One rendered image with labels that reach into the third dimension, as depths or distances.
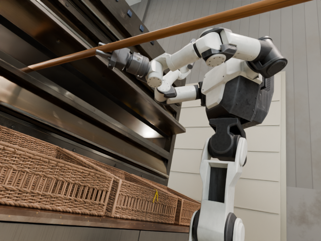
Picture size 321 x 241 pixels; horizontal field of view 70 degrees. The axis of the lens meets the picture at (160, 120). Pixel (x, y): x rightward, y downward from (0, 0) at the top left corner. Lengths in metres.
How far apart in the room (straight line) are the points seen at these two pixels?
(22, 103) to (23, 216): 0.70
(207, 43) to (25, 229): 0.82
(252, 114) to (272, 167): 2.87
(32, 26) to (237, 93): 1.06
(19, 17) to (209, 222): 1.27
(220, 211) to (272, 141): 3.18
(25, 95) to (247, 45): 1.06
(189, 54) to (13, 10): 0.87
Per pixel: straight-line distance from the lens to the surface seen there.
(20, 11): 1.36
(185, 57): 0.93
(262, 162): 3.99
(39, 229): 0.77
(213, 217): 0.96
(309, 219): 3.87
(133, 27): 2.04
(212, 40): 0.93
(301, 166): 3.99
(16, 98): 1.30
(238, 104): 1.07
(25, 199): 0.78
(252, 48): 1.01
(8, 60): 1.32
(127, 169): 1.80
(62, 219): 0.80
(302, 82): 4.54
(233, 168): 0.97
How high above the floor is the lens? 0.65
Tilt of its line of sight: 21 degrees up
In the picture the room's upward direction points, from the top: 12 degrees clockwise
